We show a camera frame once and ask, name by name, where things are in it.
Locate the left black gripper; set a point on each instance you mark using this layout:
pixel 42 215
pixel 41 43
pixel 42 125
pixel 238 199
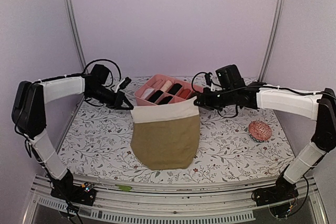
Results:
pixel 118 101

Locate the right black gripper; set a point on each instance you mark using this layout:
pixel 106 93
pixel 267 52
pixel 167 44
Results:
pixel 205 102

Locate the pink divided storage box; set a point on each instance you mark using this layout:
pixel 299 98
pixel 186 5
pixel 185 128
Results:
pixel 176 99

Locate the khaki underwear cream waistband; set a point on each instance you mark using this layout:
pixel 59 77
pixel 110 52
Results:
pixel 166 136

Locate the black underwear white trim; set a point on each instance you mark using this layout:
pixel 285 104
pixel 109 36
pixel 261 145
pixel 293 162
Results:
pixel 165 100

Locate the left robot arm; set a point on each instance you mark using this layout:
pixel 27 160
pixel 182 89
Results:
pixel 31 117

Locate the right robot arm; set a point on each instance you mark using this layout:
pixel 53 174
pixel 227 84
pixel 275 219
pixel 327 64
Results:
pixel 315 107

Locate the red rolled underwear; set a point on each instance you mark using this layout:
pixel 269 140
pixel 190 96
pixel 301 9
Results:
pixel 185 93

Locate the black rolled underwear front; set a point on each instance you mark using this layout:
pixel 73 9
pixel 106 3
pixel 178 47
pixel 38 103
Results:
pixel 155 96

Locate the black rolled underwear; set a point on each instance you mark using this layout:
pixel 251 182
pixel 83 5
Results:
pixel 175 89
pixel 155 96

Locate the black rolled underwear back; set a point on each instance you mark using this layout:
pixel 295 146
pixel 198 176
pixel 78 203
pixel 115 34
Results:
pixel 175 89

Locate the beige rolled underwear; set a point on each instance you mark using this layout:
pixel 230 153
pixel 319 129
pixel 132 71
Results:
pixel 166 86

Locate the white folded cloth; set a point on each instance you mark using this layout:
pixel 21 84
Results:
pixel 146 93

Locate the pink folded cloth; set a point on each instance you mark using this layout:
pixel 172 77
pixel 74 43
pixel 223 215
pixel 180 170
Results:
pixel 158 84

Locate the floral table mat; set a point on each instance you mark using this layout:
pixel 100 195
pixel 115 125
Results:
pixel 98 145

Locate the red patterned bowl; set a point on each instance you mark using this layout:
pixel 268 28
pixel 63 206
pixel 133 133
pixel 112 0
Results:
pixel 259 131

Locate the green tape scrap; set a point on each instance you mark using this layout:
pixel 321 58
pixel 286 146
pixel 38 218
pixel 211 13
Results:
pixel 124 188

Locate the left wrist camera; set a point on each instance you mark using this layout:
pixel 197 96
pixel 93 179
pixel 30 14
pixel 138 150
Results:
pixel 117 87

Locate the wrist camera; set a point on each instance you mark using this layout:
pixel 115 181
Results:
pixel 117 87
pixel 209 81

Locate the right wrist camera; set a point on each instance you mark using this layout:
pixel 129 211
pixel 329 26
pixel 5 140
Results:
pixel 209 81

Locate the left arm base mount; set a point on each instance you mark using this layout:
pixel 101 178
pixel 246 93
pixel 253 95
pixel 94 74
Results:
pixel 84 194

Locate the aluminium front rail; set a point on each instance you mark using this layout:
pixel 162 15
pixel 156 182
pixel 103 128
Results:
pixel 226 202

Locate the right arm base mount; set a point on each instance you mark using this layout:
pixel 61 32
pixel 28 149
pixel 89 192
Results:
pixel 281 191

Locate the left aluminium frame post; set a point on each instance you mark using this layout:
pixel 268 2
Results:
pixel 75 32

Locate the aluminium frame post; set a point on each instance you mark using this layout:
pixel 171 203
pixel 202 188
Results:
pixel 75 32
pixel 272 39

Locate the right aluminium frame post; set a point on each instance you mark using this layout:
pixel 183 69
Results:
pixel 272 39

